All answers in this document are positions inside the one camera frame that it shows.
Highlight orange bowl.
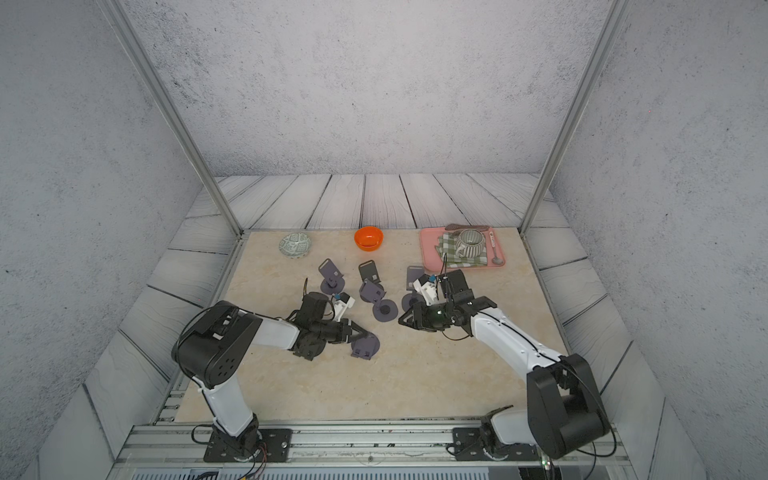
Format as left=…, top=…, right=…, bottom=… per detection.
left=354, top=226, right=384, bottom=252

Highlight pink tray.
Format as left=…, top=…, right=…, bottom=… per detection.
left=419, top=227, right=506, bottom=272

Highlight aluminium frame post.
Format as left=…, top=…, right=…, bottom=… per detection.
left=97, top=0, right=244, bottom=238
left=518, top=0, right=630, bottom=237

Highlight metal spoon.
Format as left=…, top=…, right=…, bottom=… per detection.
left=488, top=231, right=505, bottom=266

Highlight right aluminium frame post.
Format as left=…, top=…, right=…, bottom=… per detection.
left=518, top=0, right=630, bottom=237

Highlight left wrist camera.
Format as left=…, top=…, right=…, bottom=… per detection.
left=331, top=292, right=355, bottom=322

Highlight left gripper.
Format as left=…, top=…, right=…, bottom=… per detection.
left=310, top=319, right=369, bottom=345

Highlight left aluminium frame post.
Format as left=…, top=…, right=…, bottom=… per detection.
left=97, top=0, right=244, bottom=238

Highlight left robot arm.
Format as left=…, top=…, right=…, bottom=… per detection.
left=171, top=292, right=380, bottom=463

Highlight ribbed grey cup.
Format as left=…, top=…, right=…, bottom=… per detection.
left=454, top=229, right=486, bottom=259

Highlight brown wooden spoon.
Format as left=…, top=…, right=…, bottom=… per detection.
left=444, top=224, right=489, bottom=232

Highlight green patterned bowl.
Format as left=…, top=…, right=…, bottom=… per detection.
left=278, top=232, right=312, bottom=259

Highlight green checkered cloth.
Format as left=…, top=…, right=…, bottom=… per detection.
left=435, top=232, right=488, bottom=268

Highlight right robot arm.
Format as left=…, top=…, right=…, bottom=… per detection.
left=398, top=270, right=612, bottom=460

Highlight purple stand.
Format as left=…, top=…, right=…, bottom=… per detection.
left=372, top=298, right=398, bottom=322
left=350, top=332, right=381, bottom=360
left=401, top=266, right=425, bottom=312
left=318, top=258, right=345, bottom=295

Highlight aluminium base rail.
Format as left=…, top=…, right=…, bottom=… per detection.
left=108, top=418, right=649, bottom=479

